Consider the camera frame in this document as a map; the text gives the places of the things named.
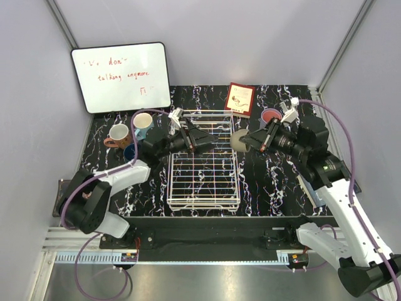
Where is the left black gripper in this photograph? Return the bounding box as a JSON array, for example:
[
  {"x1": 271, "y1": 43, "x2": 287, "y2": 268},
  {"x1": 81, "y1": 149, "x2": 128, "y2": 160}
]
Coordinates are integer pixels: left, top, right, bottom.
[{"x1": 157, "y1": 119, "x2": 218, "y2": 159}]

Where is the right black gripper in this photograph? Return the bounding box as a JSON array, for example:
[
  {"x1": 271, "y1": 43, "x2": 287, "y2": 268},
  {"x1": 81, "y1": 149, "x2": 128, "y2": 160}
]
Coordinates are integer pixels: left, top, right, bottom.
[{"x1": 240, "y1": 117, "x2": 309, "y2": 161}]

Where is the beige ceramic mug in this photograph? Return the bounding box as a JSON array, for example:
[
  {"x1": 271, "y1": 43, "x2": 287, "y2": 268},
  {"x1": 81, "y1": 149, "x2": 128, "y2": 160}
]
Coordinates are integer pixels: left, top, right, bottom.
[{"x1": 230, "y1": 129, "x2": 250, "y2": 153}]

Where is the pink plastic cup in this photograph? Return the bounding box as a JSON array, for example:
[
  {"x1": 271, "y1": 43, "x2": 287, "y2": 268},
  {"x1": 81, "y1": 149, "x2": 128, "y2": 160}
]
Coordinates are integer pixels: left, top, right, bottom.
[{"x1": 261, "y1": 108, "x2": 282, "y2": 123}]

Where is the light blue ceramic mug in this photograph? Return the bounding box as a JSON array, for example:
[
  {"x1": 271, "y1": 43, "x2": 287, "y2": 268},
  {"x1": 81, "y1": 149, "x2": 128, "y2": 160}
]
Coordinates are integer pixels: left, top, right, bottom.
[{"x1": 133, "y1": 113, "x2": 154, "y2": 140}]

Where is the dark blue ceramic mug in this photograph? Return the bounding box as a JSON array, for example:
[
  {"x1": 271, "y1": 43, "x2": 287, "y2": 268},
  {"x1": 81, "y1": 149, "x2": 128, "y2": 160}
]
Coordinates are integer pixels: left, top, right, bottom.
[{"x1": 123, "y1": 143, "x2": 139, "y2": 162}]

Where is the salmon pink floral mug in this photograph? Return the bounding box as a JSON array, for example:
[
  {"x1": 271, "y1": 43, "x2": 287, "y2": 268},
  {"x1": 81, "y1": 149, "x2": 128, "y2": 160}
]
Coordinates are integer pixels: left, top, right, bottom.
[{"x1": 103, "y1": 124, "x2": 132, "y2": 150}]

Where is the lavender plastic cup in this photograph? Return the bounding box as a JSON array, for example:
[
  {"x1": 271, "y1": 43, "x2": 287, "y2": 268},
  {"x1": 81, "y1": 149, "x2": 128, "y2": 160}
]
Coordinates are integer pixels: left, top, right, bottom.
[{"x1": 259, "y1": 117, "x2": 266, "y2": 129}]

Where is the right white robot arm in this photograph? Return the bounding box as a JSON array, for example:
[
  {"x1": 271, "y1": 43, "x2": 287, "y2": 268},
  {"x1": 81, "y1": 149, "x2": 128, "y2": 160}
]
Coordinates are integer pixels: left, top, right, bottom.
[{"x1": 237, "y1": 116, "x2": 400, "y2": 297}]

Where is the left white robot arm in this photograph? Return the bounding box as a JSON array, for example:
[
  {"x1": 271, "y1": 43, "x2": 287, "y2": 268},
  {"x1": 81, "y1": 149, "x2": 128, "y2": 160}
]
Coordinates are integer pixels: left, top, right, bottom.
[{"x1": 58, "y1": 119, "x2": 217, "y2": 248}]

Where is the red and cream book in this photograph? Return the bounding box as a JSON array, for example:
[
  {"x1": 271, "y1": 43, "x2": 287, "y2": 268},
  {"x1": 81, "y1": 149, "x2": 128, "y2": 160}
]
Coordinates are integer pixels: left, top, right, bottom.
[{"x1": 224, "y1": 82, "x2": 256, "y2": 119}]

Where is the light blue paperback book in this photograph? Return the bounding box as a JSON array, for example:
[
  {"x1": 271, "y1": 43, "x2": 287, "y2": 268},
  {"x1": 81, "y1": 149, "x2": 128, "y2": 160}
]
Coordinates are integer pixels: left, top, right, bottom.
[{"x1": 297, "y1": 174, "x2": 326, "y2": 208}]

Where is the white dry-erase board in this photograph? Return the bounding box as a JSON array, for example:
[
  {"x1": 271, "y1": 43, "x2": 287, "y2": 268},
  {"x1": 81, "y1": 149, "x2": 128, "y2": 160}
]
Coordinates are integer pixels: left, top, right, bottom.
[{"x1": 71, "y1": 42, "x2": 171, "y2": 114}]

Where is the dark Tale of Two Cities book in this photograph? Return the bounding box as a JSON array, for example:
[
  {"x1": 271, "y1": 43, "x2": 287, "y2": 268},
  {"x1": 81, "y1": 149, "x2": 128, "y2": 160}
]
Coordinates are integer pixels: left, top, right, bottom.
[{"x1": 52, "y1": 179, "x2": 74, "y2": 217}]

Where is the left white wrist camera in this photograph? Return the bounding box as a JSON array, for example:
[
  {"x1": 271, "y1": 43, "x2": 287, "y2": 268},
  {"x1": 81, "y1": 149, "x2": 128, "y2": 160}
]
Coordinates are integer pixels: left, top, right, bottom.
[{"x1": 169, "y1": 108, "x2": 184, "y2": 133}]

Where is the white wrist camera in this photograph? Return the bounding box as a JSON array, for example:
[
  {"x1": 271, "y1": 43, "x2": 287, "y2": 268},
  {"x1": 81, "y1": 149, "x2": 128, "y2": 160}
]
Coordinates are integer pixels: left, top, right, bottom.
[
  {"x1": 169, "y1": 108, "x2": 184, "y2": 133},
  {"x1": 280, "y1": 97, "x2": 299, "y2": 124}
]

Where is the white wire dish rack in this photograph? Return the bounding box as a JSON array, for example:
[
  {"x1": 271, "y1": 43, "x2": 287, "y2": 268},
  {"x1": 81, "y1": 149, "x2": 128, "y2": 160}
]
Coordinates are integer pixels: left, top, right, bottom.
[{"x1": 167, "y1": 110, "x2": 241, "y2": 212}]

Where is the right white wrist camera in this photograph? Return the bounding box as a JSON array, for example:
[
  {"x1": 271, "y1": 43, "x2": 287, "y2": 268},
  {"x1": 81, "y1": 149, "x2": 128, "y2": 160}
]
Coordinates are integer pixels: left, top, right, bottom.
[{"x1": 280, "y1": 97, "x2": 299, "y2": 124}]

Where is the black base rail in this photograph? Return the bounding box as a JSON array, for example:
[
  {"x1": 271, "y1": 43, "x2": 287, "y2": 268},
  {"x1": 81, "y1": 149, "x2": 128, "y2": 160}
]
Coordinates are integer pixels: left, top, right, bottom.
[{"x1": 62, "y1": 216, "x2": 345, "y2": 263}]

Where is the white slotted cable duct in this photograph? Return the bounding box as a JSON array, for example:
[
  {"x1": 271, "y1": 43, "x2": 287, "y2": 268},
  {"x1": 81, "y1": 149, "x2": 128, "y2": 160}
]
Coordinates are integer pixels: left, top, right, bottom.
[{"x1": 55, "y1": 250, "x2": 306, "y2": 265}]

